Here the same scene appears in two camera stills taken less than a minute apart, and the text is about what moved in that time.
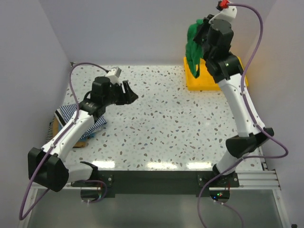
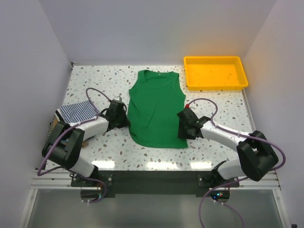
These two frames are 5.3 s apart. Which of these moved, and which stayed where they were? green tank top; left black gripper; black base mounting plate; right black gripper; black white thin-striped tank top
Moved: right black gripper; left black gripper; green tank top
Stayed: black white thin-striped tank top; black base mounting plate
